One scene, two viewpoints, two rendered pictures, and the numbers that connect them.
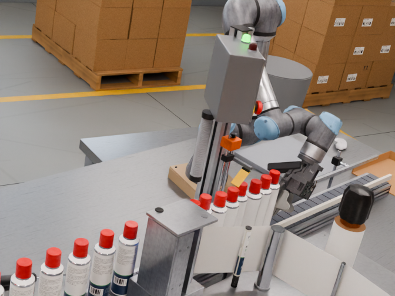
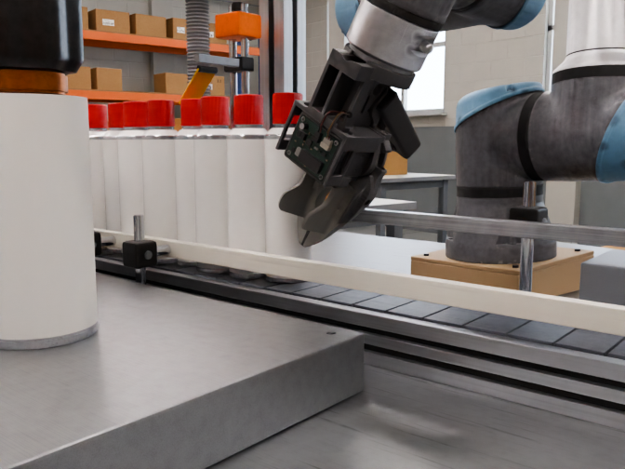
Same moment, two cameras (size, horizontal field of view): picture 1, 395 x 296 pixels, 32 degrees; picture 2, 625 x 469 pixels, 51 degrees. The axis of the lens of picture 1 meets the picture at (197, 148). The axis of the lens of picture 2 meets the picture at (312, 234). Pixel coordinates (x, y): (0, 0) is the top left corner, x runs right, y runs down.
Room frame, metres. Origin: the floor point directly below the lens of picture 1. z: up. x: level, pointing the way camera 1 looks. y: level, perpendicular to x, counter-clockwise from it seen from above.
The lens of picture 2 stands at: (1.90, -0.97, 1.03)
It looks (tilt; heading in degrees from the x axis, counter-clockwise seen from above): 8 degrees down; 90
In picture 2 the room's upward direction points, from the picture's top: straight up
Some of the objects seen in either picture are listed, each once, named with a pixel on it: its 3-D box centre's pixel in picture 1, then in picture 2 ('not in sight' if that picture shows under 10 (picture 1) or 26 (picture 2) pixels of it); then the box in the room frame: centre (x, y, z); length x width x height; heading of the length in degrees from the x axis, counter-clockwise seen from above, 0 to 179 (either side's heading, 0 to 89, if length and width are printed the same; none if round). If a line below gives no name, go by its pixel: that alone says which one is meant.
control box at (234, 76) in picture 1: (233, 78); not in sight; (1.77, -0.06, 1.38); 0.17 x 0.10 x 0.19; 16
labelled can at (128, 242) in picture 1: (126, 258); not in sight; (1.42, 0.12, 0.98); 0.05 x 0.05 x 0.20
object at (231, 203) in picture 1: (226, 219); (163, 180); (1.70, -0.12, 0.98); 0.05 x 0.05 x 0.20
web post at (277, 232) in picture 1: (270, 257); not in sight; (1.57, -0.25, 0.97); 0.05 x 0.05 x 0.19
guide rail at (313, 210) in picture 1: (309, 212); (425, 288); (1.99, -0.40, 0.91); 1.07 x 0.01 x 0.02; 140
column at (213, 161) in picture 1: (217, 137); (282, 43); (1.85, -0.05, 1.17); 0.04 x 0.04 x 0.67; 50
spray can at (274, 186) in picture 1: (267, 200); (287, 188); (1.87, -0.24, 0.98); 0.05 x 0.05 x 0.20
